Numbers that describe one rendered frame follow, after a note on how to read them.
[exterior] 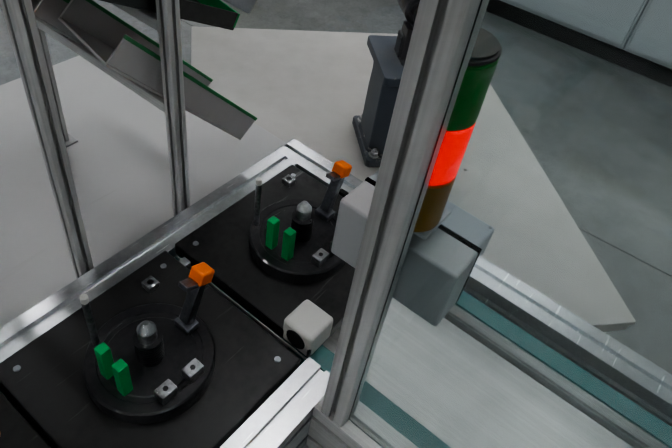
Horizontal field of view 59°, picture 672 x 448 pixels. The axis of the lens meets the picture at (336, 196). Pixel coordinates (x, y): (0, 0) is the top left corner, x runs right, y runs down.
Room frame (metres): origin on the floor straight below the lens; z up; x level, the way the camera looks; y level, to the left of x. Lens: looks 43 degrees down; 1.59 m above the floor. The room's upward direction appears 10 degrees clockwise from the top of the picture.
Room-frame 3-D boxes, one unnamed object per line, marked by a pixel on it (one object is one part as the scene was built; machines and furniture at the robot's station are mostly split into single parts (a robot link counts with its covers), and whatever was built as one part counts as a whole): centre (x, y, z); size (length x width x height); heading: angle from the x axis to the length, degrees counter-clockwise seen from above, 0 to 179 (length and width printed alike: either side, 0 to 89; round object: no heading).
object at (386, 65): (0.96, -0.10, 0.96); 0.15 x 0.15 x 0.20; 17
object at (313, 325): (0.42, 0.01, 0.97); 0.05 x 0.05 x 0.04; 59
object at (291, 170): (0.55, 0.04, 0.96); 0.24 x 0.24 x 0.02; 59
